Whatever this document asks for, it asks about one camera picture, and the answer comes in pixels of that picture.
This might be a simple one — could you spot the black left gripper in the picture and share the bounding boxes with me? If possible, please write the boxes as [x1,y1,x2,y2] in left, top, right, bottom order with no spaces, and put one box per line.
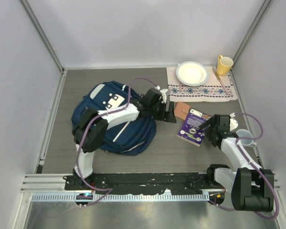
[149,101,176,124]

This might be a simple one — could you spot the purple paperback book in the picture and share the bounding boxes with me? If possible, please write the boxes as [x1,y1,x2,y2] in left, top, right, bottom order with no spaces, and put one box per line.
[176,108,211,147]

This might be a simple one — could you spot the navy blue student backpack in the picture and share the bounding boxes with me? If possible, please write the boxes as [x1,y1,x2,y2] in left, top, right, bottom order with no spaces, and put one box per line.
[71,81,157,156]

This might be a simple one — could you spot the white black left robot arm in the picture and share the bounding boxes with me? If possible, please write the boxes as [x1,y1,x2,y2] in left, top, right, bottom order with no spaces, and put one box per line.
[71,84,176,190]

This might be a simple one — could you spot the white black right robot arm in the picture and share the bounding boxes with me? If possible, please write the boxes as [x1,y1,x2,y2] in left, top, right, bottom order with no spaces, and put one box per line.
[199,114,277,212]

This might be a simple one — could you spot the brown leather wallet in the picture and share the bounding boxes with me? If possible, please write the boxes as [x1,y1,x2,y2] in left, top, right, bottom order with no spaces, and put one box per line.
[174,102,190,120]

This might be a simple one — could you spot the patterned white placemat cloth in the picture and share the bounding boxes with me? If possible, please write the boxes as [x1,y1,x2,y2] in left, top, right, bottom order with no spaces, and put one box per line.
[166,66,238,102]

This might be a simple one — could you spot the pale blue mug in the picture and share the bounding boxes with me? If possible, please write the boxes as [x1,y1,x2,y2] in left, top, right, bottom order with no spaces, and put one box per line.
[236,129,257,147]

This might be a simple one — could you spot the white paper plate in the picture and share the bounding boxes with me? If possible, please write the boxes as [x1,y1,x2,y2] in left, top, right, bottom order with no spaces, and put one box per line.
[175,61,209,87]

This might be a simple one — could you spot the yellow mug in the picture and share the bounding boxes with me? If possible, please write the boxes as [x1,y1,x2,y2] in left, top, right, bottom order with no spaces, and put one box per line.
[216,55,234,76]

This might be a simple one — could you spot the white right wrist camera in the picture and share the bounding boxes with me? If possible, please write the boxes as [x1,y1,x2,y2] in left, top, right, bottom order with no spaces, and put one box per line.
[229,113,238,132]

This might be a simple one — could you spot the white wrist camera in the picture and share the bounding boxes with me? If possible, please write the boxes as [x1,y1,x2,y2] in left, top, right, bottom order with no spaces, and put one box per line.
[155,86,170,104]
[229,113,238,132]

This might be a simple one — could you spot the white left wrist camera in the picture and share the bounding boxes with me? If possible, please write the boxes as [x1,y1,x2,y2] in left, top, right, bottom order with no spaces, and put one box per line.
[155,86,170,104]

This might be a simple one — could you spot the pink handled knife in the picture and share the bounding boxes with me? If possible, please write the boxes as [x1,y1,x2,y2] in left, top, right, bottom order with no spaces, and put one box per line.
[213,66,230,96]

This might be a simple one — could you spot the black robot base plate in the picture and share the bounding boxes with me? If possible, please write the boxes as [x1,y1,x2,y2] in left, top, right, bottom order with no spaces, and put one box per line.
[64,172,232,195]

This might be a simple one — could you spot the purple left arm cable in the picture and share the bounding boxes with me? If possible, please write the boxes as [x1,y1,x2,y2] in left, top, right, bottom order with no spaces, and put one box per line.
[74,76,161,194]

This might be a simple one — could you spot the aluminium front rail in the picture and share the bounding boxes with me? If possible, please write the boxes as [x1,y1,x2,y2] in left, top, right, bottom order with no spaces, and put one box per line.
[20,174,70,193]

